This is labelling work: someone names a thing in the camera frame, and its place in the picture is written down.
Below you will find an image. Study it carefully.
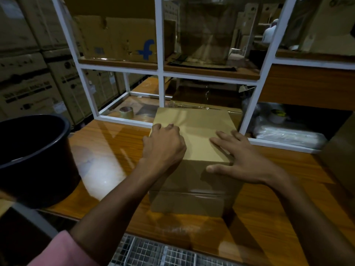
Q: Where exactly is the person's left hand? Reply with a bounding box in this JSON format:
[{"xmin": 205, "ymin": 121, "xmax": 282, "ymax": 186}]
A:
[{"xmin": 140, "ymin": 123, "xmax": 187, "ymax": 175}]

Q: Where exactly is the person's right hand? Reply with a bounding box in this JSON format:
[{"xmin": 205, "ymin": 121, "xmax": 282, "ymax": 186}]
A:
[{"xmin": 206, "ymin": 130, "xmax": 289, "ymax": 186}]

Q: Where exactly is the plain brown cardboard box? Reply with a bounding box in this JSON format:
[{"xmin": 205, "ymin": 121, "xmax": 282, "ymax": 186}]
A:
[
  {"xmin": 148, "ymin": 107, "xmax": 244, "ymax": 218},
  {"xmin": 319, "ymin": 112, "xmax": 355, "ymax": 197}
]

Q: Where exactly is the black plastic bucket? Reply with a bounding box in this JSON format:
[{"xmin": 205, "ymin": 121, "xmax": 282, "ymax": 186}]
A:
[{"xmin": 0, "ymin": 114, "xmax": 81, "ymax": 209}]

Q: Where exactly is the person's right forearm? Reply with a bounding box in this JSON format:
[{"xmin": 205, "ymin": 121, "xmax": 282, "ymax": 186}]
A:
[{"xmin": 263, "ymin": 168, "xmax": 355, "ymax": 266}]

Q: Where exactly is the person's left forearm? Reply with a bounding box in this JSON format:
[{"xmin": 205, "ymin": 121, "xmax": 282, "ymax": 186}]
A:
[{"xmin": 69, "ymin": 160, "xmax": 164, "ymax": 266}]

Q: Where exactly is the crumpled brown cardboard box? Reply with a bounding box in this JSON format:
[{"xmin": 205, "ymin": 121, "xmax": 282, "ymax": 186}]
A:
[{"xmin": 170, "ymin": 2, "xmax": 239, "ymax": 71}]

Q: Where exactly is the stack of large appliance cartons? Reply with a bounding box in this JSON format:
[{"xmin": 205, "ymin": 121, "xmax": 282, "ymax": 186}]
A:
[{"xmin": 0, "ymin": 0, "xmax": 145, "ymax": 128}]

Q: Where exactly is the clear crumpled plastic bag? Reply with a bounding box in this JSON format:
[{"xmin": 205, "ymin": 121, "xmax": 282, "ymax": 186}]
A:
[{"xmin": 241, "ymin": 95, "xmax": 268, "ymax": 129}]

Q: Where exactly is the white plastic pack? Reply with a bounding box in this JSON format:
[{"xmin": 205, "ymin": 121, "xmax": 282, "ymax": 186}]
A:
[{"xmin": 254, "ymin": 122, "xmax": 328, "ymax": 150}]

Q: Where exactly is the white tape roll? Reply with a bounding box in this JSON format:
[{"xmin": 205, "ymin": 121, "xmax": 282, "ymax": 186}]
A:
[{"xmin": 269, "ymin": 109, "xmax": 288, "ymax": 125}]

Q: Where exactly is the wooden drawer panel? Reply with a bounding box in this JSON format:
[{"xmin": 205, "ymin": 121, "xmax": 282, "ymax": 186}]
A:
[{"xmin": 259, "ymin": 63, "xmax": 355, "ymax": 111}]

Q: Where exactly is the white metal shelf rack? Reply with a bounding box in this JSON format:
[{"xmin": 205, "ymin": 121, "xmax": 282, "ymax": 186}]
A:
[{"xmin": 51, "ymin": 0, "xmax": 355, "ymax": 154}]

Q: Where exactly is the pink left shirt sleeve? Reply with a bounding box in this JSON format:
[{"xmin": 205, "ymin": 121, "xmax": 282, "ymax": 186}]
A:
[{"xmin": 27, "ymin": 229, "xmax": 98, "ymax": 266}]

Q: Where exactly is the wire mesh cage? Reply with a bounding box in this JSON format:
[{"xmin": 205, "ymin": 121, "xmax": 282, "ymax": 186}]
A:
[{"xmin": 109, "ymin": 234, "xmax": 244, "ymax": 266}]

